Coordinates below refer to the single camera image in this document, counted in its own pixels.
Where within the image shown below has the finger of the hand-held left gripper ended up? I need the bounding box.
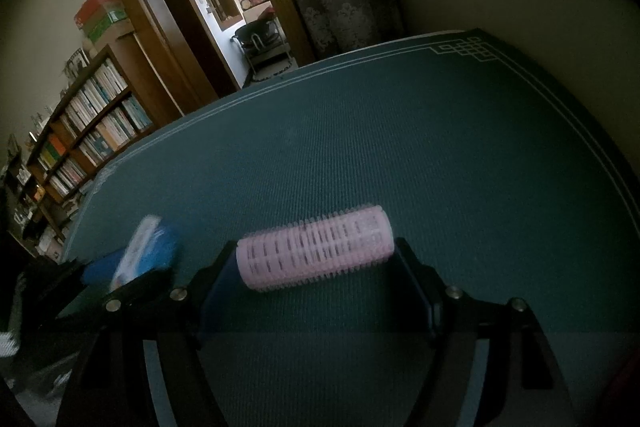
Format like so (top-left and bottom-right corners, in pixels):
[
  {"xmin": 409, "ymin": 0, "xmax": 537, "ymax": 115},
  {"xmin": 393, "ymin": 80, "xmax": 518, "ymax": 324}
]
[
  {"xmin": 106, "ymin": 268, "xmax": 172, "ymax": 305},
  {"xmin": 81, "ymin": 251, "xmax": 127, "ymax": 286}
]

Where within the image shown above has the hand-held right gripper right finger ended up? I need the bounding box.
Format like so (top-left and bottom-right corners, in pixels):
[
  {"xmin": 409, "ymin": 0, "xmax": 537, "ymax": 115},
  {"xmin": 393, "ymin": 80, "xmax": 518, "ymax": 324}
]
[{"xmin": 392, "ymin": 237, "xmax": 573, "ymax": 427}]

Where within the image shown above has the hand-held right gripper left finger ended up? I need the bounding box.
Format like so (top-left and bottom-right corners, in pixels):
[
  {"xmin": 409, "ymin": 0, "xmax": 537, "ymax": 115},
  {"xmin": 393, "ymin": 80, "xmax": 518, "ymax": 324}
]
[{"xmin": 55, "ymin": 239, "xmax": 247, "ymax": 427}]

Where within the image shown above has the blue and white box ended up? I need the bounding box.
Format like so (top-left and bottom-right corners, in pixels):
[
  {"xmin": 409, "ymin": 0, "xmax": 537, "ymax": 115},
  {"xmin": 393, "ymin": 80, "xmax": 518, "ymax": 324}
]
[{"xmin": 110, "ymin": 215, "xmax": 181, "ymax": 293}]

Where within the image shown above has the long pink hair roller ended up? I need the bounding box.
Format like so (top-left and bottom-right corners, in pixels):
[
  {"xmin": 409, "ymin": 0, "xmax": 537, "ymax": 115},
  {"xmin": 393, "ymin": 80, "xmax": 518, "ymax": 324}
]
[{"xmin": 235, "ymin": 205, "xmax": 396, "ymax": 292}]

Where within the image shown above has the green desktop mat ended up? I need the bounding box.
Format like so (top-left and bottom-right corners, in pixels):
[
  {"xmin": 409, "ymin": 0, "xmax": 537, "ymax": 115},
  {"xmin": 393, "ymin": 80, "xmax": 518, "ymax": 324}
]
[{"xmin": 55, "ymin": 28, "xmax": 640, "ymax": 427}]

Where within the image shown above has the wooden bookshelf with books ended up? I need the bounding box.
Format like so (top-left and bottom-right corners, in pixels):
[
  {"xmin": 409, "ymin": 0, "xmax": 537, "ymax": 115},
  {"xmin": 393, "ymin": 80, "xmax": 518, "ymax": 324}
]
[{"xmin": 4, "ymin": 43, "xmax": 155, "ymax": 260}]

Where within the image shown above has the stack of coloured boxes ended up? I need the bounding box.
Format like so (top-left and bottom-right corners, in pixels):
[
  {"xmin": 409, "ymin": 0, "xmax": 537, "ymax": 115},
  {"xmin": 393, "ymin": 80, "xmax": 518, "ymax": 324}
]
[{"xmin": 73, "ymin": 0, "xmax": 135, "ymax": 46}]

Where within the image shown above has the black chair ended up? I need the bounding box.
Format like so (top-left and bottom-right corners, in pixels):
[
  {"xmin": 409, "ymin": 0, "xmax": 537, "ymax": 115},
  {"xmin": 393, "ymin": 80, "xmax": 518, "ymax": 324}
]
[{"xmin": 230, "ymin": 20, "xmax": 292, "ymax": 82}]

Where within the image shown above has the beige sofa backrest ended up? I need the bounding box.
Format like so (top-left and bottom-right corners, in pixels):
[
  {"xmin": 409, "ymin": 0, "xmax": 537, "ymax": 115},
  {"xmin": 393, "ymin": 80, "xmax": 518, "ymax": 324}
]
[{"xmin": 369, "ymin": 0, "xmax": 640, "ymax": 190}]

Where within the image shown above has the wooden door frame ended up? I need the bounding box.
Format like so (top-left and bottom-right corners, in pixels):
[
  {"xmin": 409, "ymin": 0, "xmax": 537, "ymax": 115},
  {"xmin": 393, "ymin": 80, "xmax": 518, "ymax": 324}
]
[{"xmin": 88, "ymin": 0, "xmax": 317, "ymax": 115}]

